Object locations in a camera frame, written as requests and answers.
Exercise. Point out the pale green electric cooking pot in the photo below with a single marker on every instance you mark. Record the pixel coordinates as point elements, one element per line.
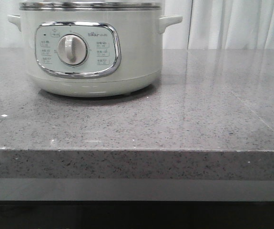
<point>93,53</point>

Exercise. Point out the glass pot lid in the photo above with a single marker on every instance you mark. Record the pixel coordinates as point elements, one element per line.
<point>81,5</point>

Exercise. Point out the white curtain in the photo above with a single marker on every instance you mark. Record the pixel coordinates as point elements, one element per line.
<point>206,24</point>

